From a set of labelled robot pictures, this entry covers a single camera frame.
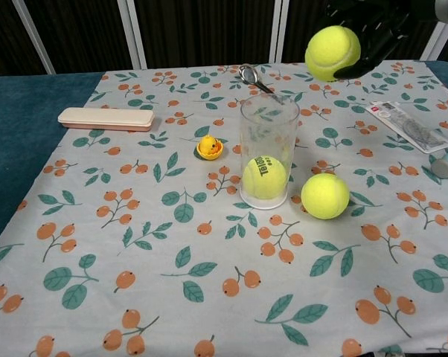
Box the clear plastic product package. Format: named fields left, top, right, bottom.
left=365, top=100, right=448, bottom=155

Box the pink rectangular case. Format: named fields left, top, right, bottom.
left=57, top=107, right=156, bottom=132

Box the light blue grey tool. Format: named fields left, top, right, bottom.
left=431, top=151, right=448, bottom=181

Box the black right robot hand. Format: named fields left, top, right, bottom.
left=322, top=0, right=437, bottom=80

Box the teal fabric cover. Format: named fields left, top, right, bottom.
left=0, top=71, right=105, bottom=255

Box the floral patterned tablecloth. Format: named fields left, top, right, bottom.
left=0, top=60, right=448, bottom=357

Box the yellow printed tennis ball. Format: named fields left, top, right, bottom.
left=242, top=155, right=288, bottom=199

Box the yellow chick toy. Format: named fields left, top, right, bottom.
left=196, top=135, right=224, bottom=161

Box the metal spoon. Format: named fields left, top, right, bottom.
left=238, top=63, right=275, bottom=94

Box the clear plastic cylinder container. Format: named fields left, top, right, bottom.
left=239, top=93, right=301, bottom=211

